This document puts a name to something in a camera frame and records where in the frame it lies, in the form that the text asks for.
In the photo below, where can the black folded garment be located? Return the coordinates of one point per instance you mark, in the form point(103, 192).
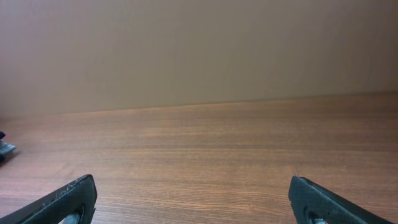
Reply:
point(5, 148)

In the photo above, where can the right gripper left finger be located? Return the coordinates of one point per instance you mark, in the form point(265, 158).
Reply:
point(72, 203)

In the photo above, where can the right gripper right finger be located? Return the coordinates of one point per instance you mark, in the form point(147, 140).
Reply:
point(311, 203)

